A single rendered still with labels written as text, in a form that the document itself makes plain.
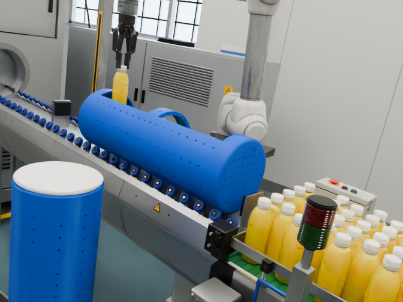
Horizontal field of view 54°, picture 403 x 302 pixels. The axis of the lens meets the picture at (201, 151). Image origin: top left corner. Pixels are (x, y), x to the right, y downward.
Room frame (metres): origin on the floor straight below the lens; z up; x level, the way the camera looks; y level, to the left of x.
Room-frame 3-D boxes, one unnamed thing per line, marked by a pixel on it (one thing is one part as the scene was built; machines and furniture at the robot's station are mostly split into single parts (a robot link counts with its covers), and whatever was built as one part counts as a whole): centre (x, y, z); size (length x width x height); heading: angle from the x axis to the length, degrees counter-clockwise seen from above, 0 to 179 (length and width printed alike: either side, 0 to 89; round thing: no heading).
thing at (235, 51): (3.34, -0.15, 1.48); 0.24 x 0.12 x 0.08; 66
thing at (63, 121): (2.15, 0.81, 1.00); 0.10 x 0.04 x 0.15; 140
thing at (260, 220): (1.11, -0.21, 0.99); 0.07 x 0.07 x 0.19
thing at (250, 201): (1.29, -0.20, 0.99); 0.10 x 0.02 x 0.12; 140
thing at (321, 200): (0.77, -0.26, 1.18); 0.06 x 0.06 x 0.16
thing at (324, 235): (0.77, -0.26, 1.18); 0.06 x 0.06 x 0.05
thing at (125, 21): (1.81, 0.42, 1.54); 0.08 x 0.07 x 0.09; 140
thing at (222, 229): (1.11, -0.11, 0.95); 0.10 x 0.07 x 0.10; 140
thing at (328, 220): (0.77, -0.26, 1.23); 0.06 x 0.06 x 0.04
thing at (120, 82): (1.81, 0.42, 1.25); 0.07 x 0.07 x 0.19
